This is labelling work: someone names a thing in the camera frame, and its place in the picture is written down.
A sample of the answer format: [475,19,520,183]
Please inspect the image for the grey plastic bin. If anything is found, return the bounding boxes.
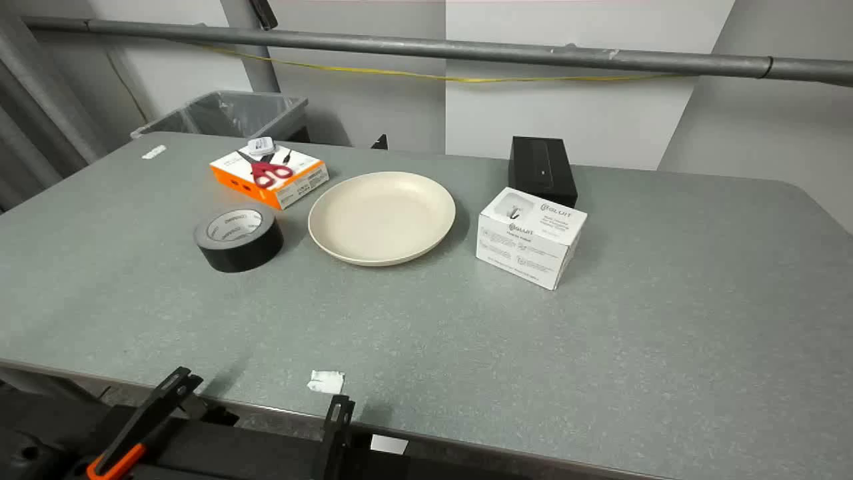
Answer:
[132,91,307,142]

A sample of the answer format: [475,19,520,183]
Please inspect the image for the white cardboard box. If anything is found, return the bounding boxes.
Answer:
[475,187,586,291]

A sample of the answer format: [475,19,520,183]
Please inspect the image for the white tape piece near edge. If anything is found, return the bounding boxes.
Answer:
[307,371,346,394]

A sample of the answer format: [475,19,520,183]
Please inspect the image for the white label on table edge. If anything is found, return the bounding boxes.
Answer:
[370,434,407,457]

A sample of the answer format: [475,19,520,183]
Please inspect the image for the grey metal pipe rail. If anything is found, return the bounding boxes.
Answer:
[23,15,853,89]

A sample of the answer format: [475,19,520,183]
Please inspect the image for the orange and white box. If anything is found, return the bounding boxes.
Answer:
[210,146,330,210]

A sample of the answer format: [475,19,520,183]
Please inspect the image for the red handled scissors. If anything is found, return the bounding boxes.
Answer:
[240,151,294,190]

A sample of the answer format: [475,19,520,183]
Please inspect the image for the cream round plate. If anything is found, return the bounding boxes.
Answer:
[307,170,455,267]

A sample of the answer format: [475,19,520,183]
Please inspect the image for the orange black clamp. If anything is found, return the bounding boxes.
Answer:
[84,365,202,480]

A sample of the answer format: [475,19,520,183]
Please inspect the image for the white tape piece far corner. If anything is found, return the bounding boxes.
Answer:
[140,145,164,161]

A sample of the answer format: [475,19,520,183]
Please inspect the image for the black masking tape roll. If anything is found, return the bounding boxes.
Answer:
[195,207,284,271]

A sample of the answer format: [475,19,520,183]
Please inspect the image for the black rectangular box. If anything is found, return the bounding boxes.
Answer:
[510,137,579,207]

